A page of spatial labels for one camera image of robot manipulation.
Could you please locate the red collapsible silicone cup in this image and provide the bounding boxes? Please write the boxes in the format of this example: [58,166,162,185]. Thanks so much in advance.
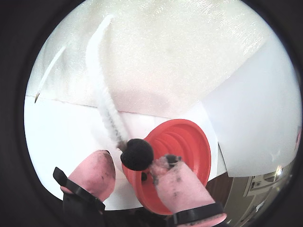
[121,119,212,216]

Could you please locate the white pipe cleaner stem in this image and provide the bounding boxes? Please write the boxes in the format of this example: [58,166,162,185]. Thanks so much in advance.
[34,46,67,104]
[85,14,130,152]

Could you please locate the pink-tipped black gripper finger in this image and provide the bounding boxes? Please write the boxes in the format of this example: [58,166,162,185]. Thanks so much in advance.
[150,154,228,227]
[53,150,116,227]

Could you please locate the white sparkly foam board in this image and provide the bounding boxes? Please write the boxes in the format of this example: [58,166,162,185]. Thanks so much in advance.
[26,0,276,119]

